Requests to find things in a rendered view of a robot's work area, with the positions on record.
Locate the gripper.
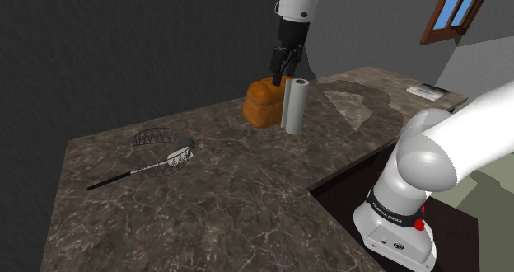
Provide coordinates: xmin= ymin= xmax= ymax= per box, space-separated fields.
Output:
xmin=269 ymin=17 xmax=311 ymax=87

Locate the brown bread loaf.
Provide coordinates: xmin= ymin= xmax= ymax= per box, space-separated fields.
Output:
xmin=242 ymin=75 xmax=294 ymax=129

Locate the grey paper towel roll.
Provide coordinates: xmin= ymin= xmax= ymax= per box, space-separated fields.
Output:
xmin=280 ymin=77 xmax=311 ymax=136

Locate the white flat device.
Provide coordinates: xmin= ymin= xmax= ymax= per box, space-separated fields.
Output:
xmin=405 ymin=83 xmax=451 ymax=101

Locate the brown framed window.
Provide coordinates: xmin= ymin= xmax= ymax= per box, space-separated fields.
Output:
xmin=419 ymin=0 xmax=495 ymax=45

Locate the black wire basket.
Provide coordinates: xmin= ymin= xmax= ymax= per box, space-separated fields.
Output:
xmin=132 ymin=127 xmax=194 ymax=178

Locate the spatula with black handle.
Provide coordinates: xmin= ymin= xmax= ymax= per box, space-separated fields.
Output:
xmin=86 ymin=139 xmax=196 ymax=192

